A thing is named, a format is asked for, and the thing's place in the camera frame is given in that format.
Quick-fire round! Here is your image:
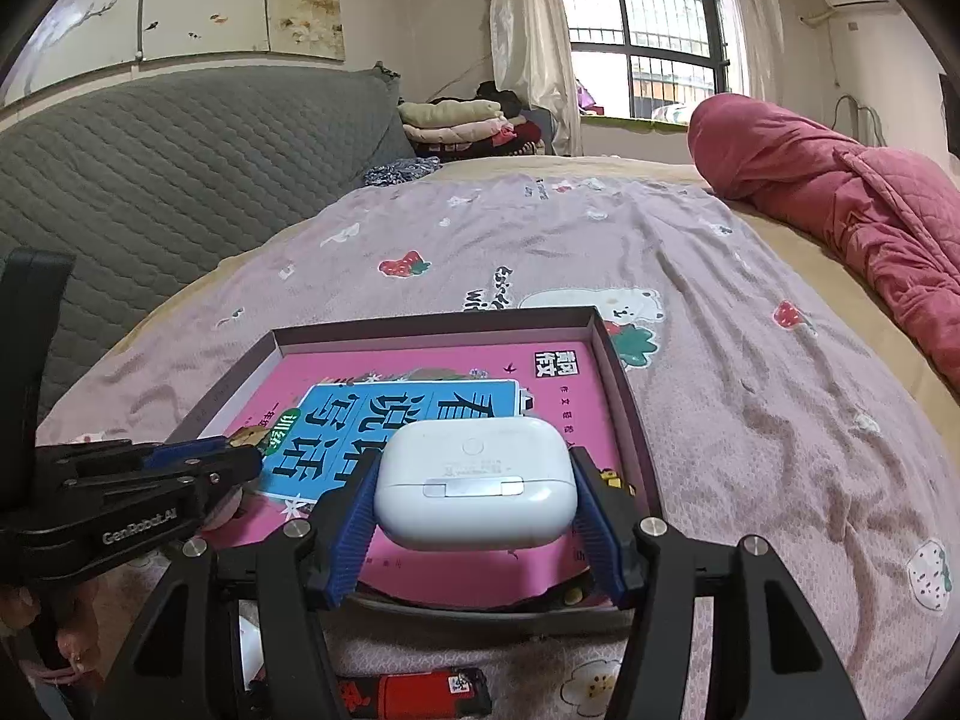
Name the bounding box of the red lighter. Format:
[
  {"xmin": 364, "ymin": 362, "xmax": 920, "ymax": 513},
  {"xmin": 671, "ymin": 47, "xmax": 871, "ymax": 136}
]
[{"xmin": 337, "ymin": 667, "xmax": 493, "ymax": 720}]

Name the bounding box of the person's hand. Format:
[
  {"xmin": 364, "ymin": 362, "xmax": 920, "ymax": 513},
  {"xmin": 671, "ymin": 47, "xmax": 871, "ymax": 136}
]
[{"xmin": 2, "ymin": 578, "xmax": 103, "ymax": 700}]

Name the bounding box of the pink and blue book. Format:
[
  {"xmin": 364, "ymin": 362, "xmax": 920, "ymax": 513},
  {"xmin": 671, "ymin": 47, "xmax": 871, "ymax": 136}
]
[{"xmin": 213, "ymin": 340, "xmax": 620, "ymax": 610}]

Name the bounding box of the blue patterned cloth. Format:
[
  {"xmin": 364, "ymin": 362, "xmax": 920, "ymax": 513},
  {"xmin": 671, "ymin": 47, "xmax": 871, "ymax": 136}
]
[{"xmin": 363, "ymin": 156, "xmax": 443, "ymax": 187}]

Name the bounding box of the white earbuds case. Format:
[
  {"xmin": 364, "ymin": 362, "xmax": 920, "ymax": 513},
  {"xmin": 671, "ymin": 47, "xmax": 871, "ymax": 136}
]
[{"xmin": 374, "ymin": 416, "xmax": 578, "ymax": 551}]

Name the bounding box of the dark cardboard box tray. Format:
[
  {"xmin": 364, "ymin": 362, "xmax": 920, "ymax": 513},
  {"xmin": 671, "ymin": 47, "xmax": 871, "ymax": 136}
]
[{"xmin": 174, "ymin": 302, "xmax": 661, "ymax": 628}]

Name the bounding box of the grey quilted headboard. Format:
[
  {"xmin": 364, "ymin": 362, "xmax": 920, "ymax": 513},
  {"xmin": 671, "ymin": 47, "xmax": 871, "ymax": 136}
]
[{"xmin": 2, "ymin": 65, "xmax": 412, "ymax": 413}]

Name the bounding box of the white curtain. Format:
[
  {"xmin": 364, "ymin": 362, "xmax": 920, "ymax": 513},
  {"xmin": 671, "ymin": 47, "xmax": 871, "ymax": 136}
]
[
  {"xmin": 487, "ymin": 0, "xmax": 583, "ymax": 156},
  {"xmin": 718, "ymin": 0, "xmax": 784, "ymax": 104}
]

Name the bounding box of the pink printed bed sheet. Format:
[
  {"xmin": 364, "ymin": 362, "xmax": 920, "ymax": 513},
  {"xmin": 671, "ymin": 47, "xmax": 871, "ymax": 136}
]
[{"xmin": 39, "ymin": 177, "xmax": 958, "ymax": 718}]

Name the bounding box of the white curtain left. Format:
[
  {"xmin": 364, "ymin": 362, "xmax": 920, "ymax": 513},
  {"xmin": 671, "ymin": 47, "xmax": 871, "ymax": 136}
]
[{"xmin": 487, "ymin": 0, "xmax": 583, "ymax": 156}]

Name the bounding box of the stack of folded clothes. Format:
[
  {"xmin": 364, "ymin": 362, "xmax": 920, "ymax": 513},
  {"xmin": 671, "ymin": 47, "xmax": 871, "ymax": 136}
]
[{"xmin": 398, "ymin": 82, "xmax": 555, "ymax": 163}]

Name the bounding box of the window with black frame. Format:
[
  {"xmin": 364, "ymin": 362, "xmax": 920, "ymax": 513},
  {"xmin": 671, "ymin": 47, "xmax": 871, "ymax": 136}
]
[{"xmin": 563, "ymin": 0, "xmax": 729, "ymax": 127}]

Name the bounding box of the floral wall painting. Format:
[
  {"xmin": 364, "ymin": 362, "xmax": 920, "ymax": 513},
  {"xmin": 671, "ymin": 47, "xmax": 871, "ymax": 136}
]
[{"xmin": 2, "ymin": 0, "xmax": 345, "ymax": 106}]

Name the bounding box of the red quilted blanket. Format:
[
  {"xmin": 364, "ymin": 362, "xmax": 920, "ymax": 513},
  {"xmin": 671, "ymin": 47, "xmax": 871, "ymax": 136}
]
[{"xmin": 688, "ymin": 94, "xmax": 958, "ymax": 385}]

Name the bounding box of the white curtain right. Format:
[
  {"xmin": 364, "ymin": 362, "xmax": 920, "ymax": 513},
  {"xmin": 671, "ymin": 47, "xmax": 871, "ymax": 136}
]
[{"xmin": 718, "ymin": 0, "xmax": 784, "ymax": 104}]

